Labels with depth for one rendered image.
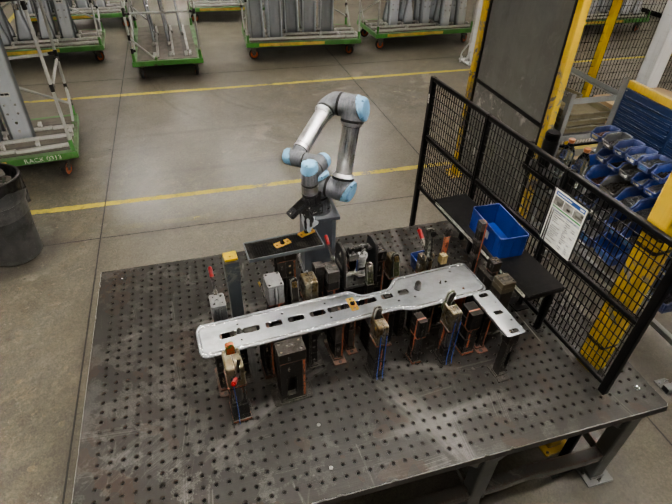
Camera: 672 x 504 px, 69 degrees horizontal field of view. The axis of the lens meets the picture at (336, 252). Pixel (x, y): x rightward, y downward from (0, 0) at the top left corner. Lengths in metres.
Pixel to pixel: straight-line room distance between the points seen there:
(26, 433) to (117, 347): 0.97
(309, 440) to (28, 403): 1.97
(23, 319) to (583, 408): 3.58
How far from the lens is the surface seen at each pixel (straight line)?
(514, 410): 2.47
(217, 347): 2.17
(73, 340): 3.86
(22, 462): 3.39
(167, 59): 8.05
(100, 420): 2.47
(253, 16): 8.82
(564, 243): 2.58
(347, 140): 2.51
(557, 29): 4.11
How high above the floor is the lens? 2.62
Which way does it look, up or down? 39 degrees down
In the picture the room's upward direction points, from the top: 2 degrees clockwise
